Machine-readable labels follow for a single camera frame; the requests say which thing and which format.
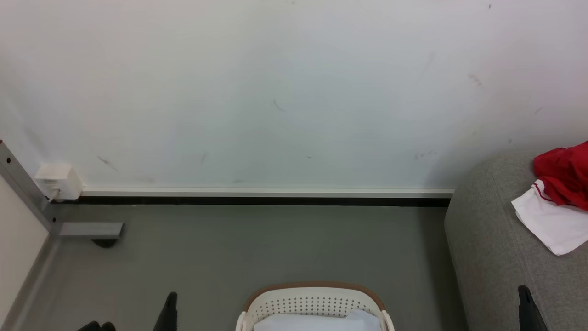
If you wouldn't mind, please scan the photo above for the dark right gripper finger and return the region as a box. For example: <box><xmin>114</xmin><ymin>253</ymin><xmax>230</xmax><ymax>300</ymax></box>
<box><xmin>518</xmin><ymin>285</ymin><xmax>548</xmax><ymax>331</ymax></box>

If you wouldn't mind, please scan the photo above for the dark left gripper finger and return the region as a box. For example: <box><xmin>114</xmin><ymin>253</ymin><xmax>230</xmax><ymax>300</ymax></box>
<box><xmin>153</xmin><ymin>291</ymin><xmax>178</xmax><ymax>331</ymax></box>

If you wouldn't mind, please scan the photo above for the red and white garment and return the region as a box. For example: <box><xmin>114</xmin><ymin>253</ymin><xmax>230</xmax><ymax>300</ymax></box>
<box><xmin>511</xmin><ymin>141</ymin><xmax>588</xmax><ymax>256</ymax></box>

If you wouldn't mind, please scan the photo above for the grey fabric sofa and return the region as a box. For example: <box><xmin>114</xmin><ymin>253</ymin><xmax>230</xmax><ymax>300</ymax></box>
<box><xmin>444</xmin><ymin>151</ymin><xmax>588</xmax><ymax>331</ymax></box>

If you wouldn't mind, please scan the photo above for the grey metal partition foot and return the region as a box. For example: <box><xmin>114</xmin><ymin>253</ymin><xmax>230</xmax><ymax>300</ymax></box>
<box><xmin>53</xmin><ymin>223</ymin><xmax>125</xmax><ymax>240</ymax></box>

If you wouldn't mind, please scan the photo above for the white perforated laundry basket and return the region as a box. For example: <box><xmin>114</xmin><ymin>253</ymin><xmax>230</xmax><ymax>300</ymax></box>
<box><xmin>235</xmin><ymin>281</ymin><xmax>396</xmax><ymax>331</ymax></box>

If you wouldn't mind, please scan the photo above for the pale blue cloth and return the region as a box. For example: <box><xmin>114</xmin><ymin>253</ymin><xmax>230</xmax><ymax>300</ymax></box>
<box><xmin>253</xmin><ymin>309</ymin><xmax>383</xmax><ymax>331</ymax></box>

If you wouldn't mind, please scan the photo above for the white and black baseboard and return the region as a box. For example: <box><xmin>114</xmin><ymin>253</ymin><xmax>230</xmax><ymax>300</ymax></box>
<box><xmin>51</xmin><ymin>187</ymin><xmax>455</xmax><ymax>207</ymax></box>

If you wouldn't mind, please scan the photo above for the beige partition panel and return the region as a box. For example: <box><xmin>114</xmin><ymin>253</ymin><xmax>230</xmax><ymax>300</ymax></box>
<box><xmin>0</xmin><ymin>177</ymin><xmax>50</xmax><ymax>325</ymax></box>

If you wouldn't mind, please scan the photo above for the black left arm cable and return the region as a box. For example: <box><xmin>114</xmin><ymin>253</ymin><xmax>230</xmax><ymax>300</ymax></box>
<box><xmin>77</xmin><ymin>321</ymin><xmax>116</xmax><ymax>331</ymax></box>

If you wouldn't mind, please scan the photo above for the white wall socket box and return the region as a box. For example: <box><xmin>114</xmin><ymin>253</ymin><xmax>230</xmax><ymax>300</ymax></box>
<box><xmin>34</xmin><ymin>163</ymin><xmax>84</xmax><ymax>202</ymax></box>

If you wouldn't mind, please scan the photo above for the grey metal partition frame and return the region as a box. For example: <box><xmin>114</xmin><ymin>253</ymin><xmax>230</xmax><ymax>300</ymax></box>
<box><xmin>0</xmin><ymin>140</ymin><xmax>59</xmax><ymax>236</ymax></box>

